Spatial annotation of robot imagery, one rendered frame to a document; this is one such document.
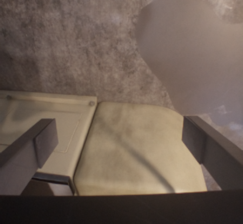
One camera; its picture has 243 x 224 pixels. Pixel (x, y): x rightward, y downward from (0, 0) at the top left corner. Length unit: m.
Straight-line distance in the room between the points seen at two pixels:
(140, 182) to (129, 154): 0.15
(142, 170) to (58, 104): 0.75
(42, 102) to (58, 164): 0.56
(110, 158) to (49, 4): 0.86
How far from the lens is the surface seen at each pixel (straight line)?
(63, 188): 0.94
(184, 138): 0.17
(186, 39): 1.02
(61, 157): 0.96
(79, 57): 1.09
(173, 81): 1.12
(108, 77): 1.11
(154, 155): 0.93
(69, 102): 1.26
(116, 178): 0.86
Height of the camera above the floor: 0.94
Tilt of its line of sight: 51 degrees down
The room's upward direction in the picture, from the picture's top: 170 degrees counter-clockwise
